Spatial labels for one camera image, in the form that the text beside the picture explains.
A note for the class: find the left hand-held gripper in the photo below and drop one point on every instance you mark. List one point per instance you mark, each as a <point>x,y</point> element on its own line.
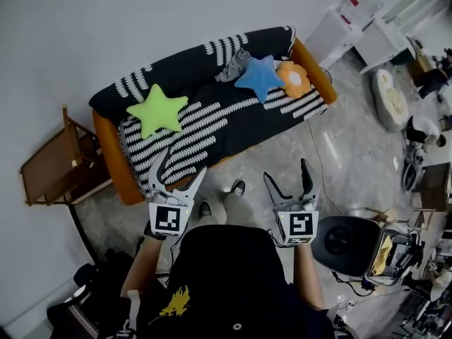
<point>169,221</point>

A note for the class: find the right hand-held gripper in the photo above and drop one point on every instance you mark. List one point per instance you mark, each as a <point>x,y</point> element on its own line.
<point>300,224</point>

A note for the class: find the grey shorts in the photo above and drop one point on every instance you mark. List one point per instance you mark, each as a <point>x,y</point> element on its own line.
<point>233,67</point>

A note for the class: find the person's right forearm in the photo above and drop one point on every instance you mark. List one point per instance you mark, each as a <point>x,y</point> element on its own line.
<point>307,277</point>

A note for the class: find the person's left forearm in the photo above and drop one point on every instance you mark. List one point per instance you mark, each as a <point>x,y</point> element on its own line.
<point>141,267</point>

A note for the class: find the person's left hand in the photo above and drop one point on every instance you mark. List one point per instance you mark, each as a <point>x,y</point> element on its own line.
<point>150,234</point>

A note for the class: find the person's left black shoe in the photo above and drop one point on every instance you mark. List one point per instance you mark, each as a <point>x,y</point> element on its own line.
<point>205,208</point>

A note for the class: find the person's black shoe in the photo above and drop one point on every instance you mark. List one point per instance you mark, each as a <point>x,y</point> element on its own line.
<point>205,208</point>
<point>238,187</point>

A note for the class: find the person's right black shoe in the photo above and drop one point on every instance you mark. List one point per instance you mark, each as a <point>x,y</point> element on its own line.
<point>238,187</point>

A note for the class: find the person's beige trousers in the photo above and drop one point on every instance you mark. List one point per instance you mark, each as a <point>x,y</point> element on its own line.
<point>240,210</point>

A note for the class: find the green star pillow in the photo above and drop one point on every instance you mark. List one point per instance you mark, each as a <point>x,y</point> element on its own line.
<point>157,111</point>

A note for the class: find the person's black shirt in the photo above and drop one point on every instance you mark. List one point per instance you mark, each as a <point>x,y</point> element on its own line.
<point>226,277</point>

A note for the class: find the orange flower pillow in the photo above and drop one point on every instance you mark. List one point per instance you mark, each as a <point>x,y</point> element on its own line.
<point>295,80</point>

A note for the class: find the blue star pillow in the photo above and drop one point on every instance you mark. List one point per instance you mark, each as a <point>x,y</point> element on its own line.
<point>259,78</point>

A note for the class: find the metal cart with yellow cloth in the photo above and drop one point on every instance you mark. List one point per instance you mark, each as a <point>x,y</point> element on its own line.
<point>395,256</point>

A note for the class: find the wooden side table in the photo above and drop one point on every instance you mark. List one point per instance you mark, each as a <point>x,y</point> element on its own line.
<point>49,168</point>

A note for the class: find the egg shaped floor cushion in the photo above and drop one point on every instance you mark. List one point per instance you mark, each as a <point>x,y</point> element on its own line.
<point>390,101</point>

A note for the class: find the white water dispenser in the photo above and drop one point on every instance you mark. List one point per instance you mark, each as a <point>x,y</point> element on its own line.
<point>332,37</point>

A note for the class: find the white cabinet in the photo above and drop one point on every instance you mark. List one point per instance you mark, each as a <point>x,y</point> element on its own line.
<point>385,44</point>

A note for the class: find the clear water bottle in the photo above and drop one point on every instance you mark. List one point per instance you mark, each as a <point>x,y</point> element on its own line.
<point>360,2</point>

